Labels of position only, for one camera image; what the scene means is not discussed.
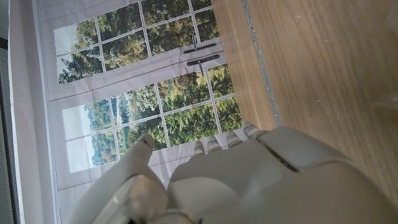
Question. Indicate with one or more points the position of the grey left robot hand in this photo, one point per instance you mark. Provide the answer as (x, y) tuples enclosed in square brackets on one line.
[(255, 186)]

